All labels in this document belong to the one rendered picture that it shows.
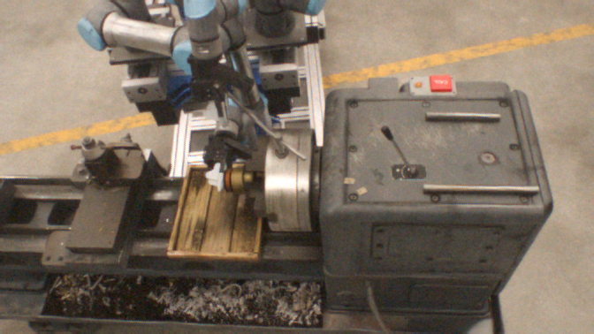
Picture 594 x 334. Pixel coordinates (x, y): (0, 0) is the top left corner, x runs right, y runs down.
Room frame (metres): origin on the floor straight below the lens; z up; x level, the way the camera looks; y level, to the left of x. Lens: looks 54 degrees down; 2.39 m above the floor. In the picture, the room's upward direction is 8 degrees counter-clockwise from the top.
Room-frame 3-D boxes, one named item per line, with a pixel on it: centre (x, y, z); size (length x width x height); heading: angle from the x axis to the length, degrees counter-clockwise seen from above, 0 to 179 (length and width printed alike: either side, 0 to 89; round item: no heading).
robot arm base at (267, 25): (1.52, 0.01, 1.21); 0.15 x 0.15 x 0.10
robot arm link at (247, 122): (1.21, 0.20, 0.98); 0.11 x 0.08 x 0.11; 146
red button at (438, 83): (1.03, -0.45, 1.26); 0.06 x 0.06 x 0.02; 79
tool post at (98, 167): (1.08, 0.65, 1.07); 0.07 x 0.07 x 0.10; 79
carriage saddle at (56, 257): (1.02, 0.71, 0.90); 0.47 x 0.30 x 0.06; 169
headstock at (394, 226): (0.83, -0.36, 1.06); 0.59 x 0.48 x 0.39; 79
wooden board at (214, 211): (0.94, 0.29, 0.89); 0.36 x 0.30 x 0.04; 169
